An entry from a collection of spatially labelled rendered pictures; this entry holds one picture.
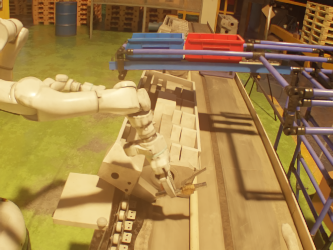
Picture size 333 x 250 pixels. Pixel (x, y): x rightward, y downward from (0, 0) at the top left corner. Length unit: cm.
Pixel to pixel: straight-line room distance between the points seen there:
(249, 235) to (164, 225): 35
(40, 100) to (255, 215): 99
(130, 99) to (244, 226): 74
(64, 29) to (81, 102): 716
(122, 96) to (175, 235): 60
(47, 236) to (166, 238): 118
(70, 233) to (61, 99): 150
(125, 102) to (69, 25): 714
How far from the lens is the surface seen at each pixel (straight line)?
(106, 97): 82
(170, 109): 164
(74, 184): 133
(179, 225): 123
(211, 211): 133
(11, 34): 127
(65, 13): 788
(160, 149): 97
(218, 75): 293
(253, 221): 134
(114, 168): 119
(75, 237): 216
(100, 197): 126
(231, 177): 154
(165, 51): 151
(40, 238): 219
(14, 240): 177
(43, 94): 80
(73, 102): 80
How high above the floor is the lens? 164
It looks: 27 degrees down
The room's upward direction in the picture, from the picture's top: 6 degrees clockwise
